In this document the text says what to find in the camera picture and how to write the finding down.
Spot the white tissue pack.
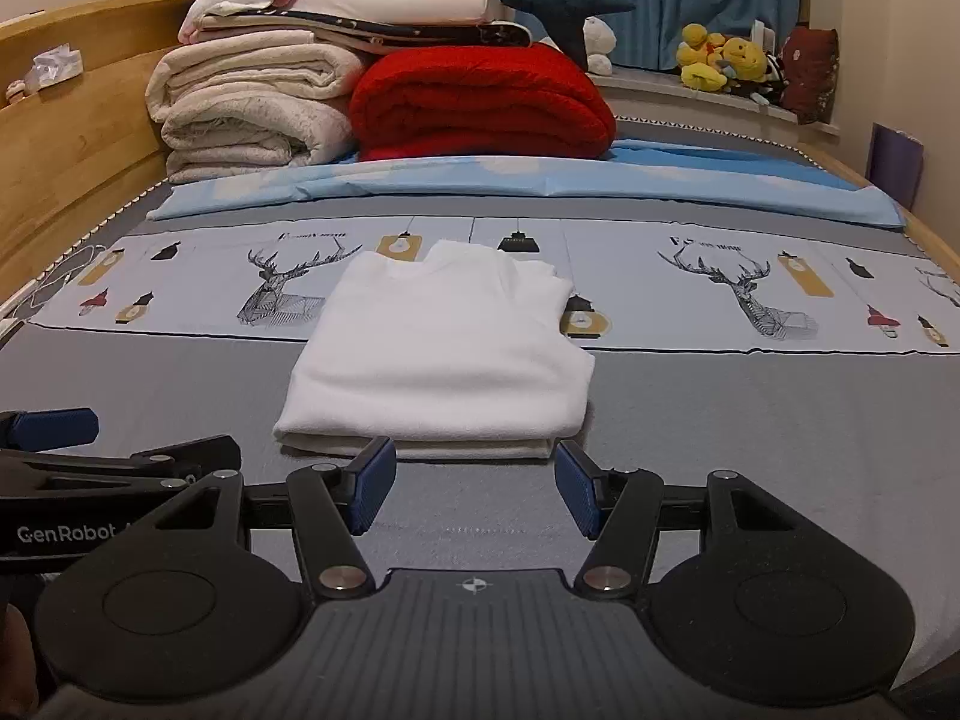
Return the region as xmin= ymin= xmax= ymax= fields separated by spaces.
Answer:
xmin=31 ymin=46 xmax=85 ymax=85

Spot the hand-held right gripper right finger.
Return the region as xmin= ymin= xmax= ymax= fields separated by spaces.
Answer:
xmin=553 ymin=439 xmax=809 ymax=601

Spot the fluffy cream blanket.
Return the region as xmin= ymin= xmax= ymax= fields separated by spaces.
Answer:
xmin=160 ymin=96 xmax=359 ymax=185

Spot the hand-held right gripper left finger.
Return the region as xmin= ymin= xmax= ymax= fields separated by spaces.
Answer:
xmin=150 ymin=436 xmax=398 ymax=601

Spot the white folded quilt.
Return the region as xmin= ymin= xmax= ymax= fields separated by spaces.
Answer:
xmin=287 ymin=0 xmax=515 ymax=25

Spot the dark star printed cloth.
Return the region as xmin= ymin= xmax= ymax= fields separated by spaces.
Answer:
xmin=300 ymin=15 xmax=535 ymax=55

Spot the grey window sill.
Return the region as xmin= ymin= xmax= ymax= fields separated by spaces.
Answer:
xmin=592 ymin=66 xmax=842 ymax=140

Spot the white plush toy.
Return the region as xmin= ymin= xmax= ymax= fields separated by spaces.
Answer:
xmin=583 ymin=15 xmax=618 ymax=77

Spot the white shirt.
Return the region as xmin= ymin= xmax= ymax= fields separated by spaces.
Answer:
xmin=271 ymin=238 xmax=597 ymax=464

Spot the purple box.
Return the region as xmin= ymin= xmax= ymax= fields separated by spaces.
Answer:
xmin=868 ymin=122 xmax=925 ymax=212

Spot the deer printed bed sheet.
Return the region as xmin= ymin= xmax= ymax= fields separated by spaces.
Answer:
xmin=26 ymin=214 xmax=960 ymax=357

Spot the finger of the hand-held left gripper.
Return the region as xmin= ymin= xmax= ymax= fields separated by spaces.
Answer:
xmin=0 ymin=408 xmax=101 ymax=452
xmin=0 ymin=433 xmax=243 ymax=497

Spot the wooden bed frame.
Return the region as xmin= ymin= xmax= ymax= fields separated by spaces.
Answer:
xmin=0 ymin=0 xmax=960 ymax=316

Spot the yellow plush toy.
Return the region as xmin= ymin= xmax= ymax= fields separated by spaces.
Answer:
xmin=720 ymin=35 xmax=768 ymax=85
xmin=676 ymin=22 xmax=730 ymax=93

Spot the smooth cream folded blanket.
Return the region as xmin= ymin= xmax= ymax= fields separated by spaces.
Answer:
xmin=145 ymin=40 xmax=374 ymax=123

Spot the red folded blanket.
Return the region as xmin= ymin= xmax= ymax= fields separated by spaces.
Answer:
xmin=349 ymin=43 xmax=617 ymax=162

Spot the dark red cushion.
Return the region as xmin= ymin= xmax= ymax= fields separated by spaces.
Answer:
xmin=778 ymin=25 xmax=840 ymax=125

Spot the light blue sheet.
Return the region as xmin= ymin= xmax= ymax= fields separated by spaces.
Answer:
xmin=146 ymin=139 xmax=906 ymax=231

